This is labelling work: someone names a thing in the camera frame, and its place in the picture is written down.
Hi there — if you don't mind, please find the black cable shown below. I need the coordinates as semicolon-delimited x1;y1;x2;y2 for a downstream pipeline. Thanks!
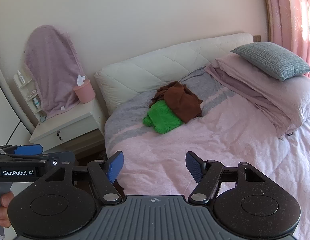
7;120;22;145

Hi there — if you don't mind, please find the folded pink duvet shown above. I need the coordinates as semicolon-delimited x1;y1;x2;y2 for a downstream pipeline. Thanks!
205;54;310;138

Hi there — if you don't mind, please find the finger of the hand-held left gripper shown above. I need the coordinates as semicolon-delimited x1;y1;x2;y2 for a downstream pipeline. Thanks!
40;151;76;167
0;144;44;156

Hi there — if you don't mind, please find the white nightstand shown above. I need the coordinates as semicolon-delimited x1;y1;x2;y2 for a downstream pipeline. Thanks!
29;97;107;155

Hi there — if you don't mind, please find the purple towel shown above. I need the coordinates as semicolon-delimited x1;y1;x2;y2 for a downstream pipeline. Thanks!
24;25;85;119

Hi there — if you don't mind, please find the pink grey striped blanket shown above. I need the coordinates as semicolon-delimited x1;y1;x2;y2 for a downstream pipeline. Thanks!
104;66;310;240

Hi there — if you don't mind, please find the pink curtain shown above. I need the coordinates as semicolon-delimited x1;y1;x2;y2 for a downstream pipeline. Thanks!
264;0;310;80

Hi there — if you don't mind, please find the white quilted headboard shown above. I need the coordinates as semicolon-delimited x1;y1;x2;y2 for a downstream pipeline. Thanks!
94;32;254;117

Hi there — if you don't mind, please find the pink bucket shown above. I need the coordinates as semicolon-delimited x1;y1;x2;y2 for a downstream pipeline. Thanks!
73;79;96;104

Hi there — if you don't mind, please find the green knitted garment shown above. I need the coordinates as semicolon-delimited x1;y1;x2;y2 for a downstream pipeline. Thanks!
142;100;183;134

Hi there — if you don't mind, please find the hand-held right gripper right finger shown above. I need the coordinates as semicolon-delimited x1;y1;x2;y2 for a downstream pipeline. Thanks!
185;151;267;205

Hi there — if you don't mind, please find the person's left hand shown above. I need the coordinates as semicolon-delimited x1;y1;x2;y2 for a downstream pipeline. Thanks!
0;191;15;228

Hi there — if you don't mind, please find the grey checked pillow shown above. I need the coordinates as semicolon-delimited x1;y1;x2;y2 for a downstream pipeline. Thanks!
230;42;310;82

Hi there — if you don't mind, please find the white wall shelf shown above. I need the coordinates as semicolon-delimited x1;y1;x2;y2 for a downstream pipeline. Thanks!
13;74;47;123

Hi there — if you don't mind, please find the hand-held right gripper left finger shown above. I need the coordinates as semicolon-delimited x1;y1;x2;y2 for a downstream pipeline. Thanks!
45;151;124;205

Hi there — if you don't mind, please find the white curved furniture panel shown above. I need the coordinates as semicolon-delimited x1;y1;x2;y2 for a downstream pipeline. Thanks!
0;55;33;135

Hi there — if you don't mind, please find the brown cloth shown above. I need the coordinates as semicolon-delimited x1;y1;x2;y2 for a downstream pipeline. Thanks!
151;81;203;124

